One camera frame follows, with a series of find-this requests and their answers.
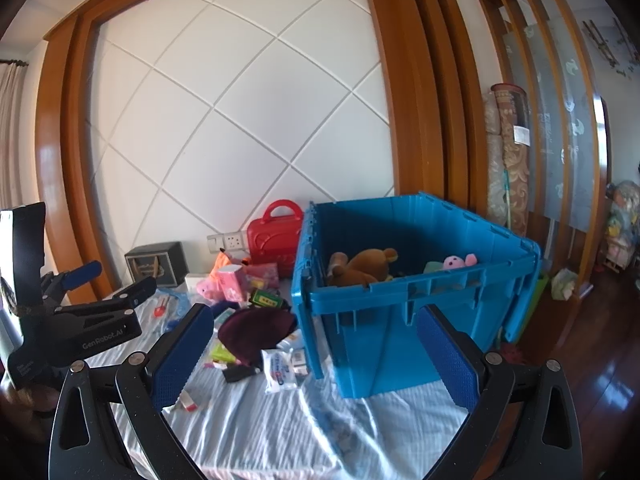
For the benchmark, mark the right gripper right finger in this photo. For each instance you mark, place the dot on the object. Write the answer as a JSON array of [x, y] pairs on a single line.
[[545, 442]]

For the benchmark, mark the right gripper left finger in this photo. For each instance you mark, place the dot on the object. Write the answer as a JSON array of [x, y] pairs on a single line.
[[85, 440]]

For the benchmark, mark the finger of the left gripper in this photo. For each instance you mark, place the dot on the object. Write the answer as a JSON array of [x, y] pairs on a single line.
[[132, 296], [70, 280]]

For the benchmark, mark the dark maroon knit hat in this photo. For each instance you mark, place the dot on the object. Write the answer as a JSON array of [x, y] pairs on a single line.
[[247, 332]]

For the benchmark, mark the green label brown bottle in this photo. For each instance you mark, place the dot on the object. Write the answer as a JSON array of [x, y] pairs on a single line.
[[261, 298]]

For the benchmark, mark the white wet wipes pack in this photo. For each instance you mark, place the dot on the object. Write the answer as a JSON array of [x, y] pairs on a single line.
[[278, 371]]

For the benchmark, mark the pink pig plush orange dress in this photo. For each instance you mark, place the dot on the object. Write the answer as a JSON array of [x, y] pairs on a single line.
[[209, 288]]

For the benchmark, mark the black box with emblem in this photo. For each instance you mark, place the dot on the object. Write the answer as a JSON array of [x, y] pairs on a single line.
[[165, 262]]

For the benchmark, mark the pink tissue box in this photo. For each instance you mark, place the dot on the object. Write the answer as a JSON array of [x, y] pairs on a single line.
[[232, 282]]

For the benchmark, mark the pink patterned tissue pack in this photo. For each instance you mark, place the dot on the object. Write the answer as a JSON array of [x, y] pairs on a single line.
[[262, 276]]

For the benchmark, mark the green rolled yoga mat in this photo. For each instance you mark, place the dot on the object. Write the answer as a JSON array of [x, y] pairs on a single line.
[[541, 285]]

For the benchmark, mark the red toy suitcase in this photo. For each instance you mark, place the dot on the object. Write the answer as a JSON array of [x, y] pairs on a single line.
[[273, 238]]

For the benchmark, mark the small pink plush toy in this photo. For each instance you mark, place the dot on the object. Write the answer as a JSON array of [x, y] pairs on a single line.
[[455, 262]]

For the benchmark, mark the brown teddy bear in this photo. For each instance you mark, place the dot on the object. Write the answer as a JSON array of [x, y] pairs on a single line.
[[367, 267]]

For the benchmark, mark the blue plastic storage crate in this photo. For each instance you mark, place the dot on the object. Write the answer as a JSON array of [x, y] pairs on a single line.
[[370, 334]]

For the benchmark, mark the rolled patterned carpet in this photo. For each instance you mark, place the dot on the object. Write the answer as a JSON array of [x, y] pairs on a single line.
[[507, 125]]

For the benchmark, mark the wooden slat glass partition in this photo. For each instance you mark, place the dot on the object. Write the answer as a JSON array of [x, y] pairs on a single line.
[[541, 49]]

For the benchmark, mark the white wall power strip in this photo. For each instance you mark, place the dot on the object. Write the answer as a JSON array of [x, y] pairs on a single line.
[[229, 242]]

